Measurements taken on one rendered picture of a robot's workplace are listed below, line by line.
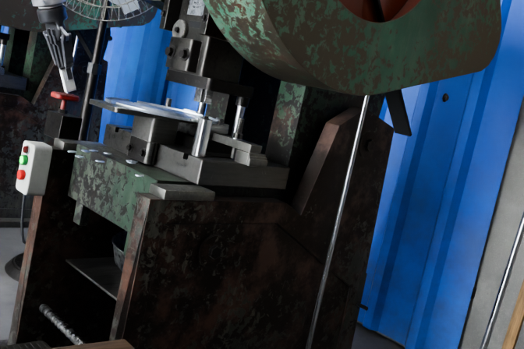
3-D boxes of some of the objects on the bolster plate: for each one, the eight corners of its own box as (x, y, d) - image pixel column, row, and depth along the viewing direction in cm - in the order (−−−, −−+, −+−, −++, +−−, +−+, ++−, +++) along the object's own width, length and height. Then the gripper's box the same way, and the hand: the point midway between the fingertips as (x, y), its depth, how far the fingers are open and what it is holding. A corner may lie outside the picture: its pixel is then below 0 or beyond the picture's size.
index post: (196, 156, 141) (205, 116, 140) (189, 153, 143) (197, 114, 142) (206, 157, 143) (214, 118, 142) (198, 154, 145) (207, 115, 144)
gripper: (26, 8, 164) (47, 91, 174) (47, 10, 155) (69, 98, 165) (52, 2, 169) (72, 84, 178) (74, 5, 160) (93, 90, 169)
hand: (67, 79), depth 170 cm, fingers closed
